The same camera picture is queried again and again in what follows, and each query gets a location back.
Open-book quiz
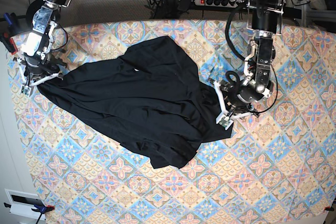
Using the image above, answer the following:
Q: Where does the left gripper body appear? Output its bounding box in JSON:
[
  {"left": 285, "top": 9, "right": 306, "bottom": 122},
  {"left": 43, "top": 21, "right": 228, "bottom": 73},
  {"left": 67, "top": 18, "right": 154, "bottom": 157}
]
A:
[{"left": 208, "top": 77, "right": 263, "bottom": 119}]

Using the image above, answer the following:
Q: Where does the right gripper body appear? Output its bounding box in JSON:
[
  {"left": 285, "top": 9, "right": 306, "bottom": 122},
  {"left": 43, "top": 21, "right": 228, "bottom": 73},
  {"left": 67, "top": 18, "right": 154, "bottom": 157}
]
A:
[{"left": 13, "top": 55, "right": 65, "bottom": 88}]

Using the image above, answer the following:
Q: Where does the black t-shirt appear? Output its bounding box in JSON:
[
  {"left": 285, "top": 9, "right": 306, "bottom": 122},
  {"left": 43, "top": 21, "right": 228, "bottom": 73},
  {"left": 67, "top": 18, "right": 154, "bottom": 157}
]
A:
[{"left": 38, "top": 36, "right": 232, "bottom": 168}]

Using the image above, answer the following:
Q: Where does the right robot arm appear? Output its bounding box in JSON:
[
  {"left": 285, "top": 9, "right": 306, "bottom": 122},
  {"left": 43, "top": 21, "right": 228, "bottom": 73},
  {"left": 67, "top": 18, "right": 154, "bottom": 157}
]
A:
[{"left": 14, "top": 0, "right": 71, "bottom": 95}]

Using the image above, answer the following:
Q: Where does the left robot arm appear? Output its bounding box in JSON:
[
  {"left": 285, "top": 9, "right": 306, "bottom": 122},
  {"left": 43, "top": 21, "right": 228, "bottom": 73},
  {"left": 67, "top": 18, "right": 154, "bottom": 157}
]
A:
[{"left": 201, "top": 0, "right": 285, "bottom": 126}]

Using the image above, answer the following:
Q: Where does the red black clamp left edge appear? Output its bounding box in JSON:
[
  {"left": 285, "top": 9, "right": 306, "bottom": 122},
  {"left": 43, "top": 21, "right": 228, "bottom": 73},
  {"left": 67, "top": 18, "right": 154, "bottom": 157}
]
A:
[{"left": 0, "top": 33, "right": 18, "bottom": 55}]

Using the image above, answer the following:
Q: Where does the blue clamp upper left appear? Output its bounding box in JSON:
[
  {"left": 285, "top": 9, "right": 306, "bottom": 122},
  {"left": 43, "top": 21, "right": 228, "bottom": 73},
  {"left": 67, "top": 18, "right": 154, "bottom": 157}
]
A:
[{"left": 4, "top": 13, "right": 20, "bottom": 34}]

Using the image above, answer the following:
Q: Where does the blue clamp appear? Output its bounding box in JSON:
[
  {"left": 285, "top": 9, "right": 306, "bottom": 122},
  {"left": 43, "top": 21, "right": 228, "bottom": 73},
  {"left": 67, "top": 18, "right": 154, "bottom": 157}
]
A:
[
  {"left": 4, "top": 203, "right": 55, "bottom": 223},
  {"left": 4, "top": 13, "right": 20, "bottom": 34}
]

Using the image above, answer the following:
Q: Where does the black round stool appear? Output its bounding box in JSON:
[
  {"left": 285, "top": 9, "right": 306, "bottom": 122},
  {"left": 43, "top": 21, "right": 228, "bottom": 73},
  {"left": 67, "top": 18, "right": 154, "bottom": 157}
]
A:
[{"left": 26, "top": 0, "right": 44, "bottom": 29}]

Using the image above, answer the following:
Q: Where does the patterned tablecloth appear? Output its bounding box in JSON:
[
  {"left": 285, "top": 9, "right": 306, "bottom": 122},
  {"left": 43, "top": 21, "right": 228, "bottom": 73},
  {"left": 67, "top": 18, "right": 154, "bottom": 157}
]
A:
[{"left": 5, "top": 26, "right": 335, "bottom": 223}]

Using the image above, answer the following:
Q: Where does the white power strip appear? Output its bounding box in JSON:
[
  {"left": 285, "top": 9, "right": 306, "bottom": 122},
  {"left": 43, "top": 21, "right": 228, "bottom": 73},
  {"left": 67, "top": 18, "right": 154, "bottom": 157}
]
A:
[{"left": 194, "top": 0, "right": 243, "bottom": 8}]

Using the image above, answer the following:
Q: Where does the white floor outlet box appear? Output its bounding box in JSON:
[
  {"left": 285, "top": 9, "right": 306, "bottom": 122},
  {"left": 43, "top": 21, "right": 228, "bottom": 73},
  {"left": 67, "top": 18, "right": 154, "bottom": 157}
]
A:
[{"left": 5, "top": 189, "right": 43, "bottom": 220}]

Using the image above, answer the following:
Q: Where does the blue clamp lower left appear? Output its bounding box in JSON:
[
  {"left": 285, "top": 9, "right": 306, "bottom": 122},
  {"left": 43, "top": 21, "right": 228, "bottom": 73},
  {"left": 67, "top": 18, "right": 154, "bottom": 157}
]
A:
[{"left": 4, "top": 203, "right": 55, "bottom": 223}]

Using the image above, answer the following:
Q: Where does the red clamp lower right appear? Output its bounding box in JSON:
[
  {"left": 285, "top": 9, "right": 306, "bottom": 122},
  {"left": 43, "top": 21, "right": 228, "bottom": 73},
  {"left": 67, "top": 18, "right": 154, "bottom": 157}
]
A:
[{"left": 324, "top": 206, "right": 335, "bottom": 211}]

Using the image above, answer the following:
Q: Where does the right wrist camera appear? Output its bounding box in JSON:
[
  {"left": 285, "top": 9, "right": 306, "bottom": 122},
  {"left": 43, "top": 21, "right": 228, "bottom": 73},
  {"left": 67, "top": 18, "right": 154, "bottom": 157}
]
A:
[{"left": 20, "top": 84, "right": 33, "bottom": 97}]

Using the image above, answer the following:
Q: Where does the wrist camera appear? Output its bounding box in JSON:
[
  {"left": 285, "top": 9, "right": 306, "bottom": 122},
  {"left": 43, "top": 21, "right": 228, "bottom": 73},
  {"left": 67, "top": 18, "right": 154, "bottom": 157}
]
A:
[
  {"left": 216, "top": 114, "right": 233, "bottom": 130},
  {"left": 20, "top": 84, "right": 33, "bottom": 97}
]

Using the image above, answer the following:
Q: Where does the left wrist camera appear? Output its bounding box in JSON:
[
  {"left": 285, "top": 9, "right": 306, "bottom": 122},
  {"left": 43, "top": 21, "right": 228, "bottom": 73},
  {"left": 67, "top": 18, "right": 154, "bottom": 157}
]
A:
[{"left": 216, "top": 114, "right": 233, "bottom": 130}]

